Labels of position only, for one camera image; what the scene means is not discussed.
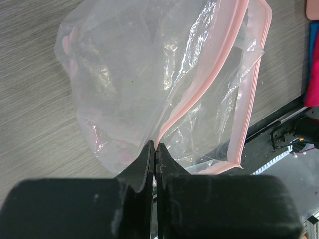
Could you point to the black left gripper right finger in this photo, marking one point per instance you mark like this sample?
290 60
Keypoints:
221 206

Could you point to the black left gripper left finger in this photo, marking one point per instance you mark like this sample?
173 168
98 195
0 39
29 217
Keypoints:
83 208

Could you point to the clear pink zip top bag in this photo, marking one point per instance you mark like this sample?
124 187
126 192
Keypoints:
178 72

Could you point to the magenta cloth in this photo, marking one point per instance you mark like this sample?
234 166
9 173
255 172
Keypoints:
312 96

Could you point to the blue cloth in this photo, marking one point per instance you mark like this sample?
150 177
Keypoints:
314 27

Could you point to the pink divided organizer tray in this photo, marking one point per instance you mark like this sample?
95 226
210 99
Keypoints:
312 9

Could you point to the white slotted cable duct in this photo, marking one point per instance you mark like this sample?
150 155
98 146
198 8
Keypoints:
273 161

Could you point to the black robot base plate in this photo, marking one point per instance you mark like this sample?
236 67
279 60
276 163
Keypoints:
292 125

